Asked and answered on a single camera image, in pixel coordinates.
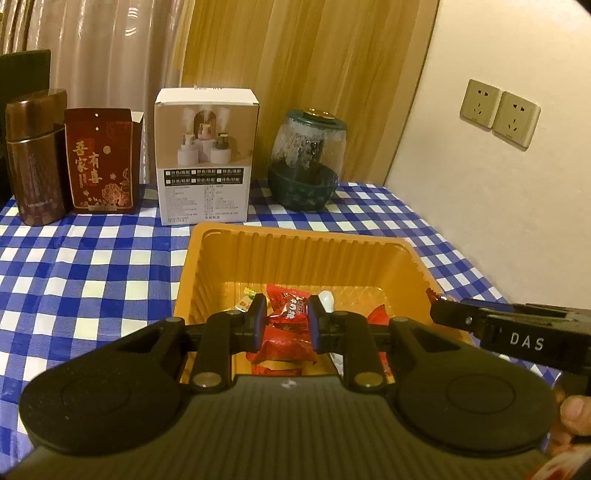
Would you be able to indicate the beige wall socket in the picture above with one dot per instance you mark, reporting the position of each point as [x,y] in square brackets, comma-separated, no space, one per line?
[480,102]
[516,120]

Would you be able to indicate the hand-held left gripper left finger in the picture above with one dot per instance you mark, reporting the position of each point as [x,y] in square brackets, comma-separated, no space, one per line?
[261,323]

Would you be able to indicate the brown thermos flask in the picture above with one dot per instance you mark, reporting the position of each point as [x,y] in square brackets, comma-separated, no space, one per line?
[34,161]

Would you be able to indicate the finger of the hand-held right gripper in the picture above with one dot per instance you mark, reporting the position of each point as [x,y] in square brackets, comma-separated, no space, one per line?
[457,318]

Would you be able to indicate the red candy with yellow print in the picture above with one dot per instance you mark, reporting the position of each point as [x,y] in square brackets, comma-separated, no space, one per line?
[286,309]

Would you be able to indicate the blue white checkered tablecloth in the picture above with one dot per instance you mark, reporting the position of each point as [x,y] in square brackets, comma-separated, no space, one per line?
[92,277]

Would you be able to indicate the person's right hand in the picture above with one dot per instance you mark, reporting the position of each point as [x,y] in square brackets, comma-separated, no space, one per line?
[577,413]

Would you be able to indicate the dark red gift box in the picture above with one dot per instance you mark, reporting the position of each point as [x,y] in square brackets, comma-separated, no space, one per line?
[101,161]

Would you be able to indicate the orange plastic tray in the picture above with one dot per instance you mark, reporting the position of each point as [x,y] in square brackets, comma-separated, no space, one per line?
[300,258]

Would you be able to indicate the white candy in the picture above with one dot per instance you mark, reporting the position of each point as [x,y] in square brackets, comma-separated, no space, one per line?
[326,299]

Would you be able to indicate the white humidifier carton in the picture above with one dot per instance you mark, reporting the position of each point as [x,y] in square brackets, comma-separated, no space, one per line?
[205,161]

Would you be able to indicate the sheer white curtain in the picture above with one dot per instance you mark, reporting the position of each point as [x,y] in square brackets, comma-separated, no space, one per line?
[106,50]

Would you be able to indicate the red white packet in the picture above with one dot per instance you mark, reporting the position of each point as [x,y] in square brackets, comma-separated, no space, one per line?
[561,470]

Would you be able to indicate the dark chair back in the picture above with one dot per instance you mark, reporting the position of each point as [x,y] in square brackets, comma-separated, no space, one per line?
[23,74]

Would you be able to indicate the green glass humidifier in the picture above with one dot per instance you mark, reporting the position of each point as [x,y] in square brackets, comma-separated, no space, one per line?
[307,161]

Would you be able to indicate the large red snack packet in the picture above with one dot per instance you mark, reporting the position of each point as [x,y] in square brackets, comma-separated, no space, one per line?
[277,344]

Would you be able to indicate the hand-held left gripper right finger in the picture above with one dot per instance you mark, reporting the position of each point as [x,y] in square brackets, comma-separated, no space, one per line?
[314,323]

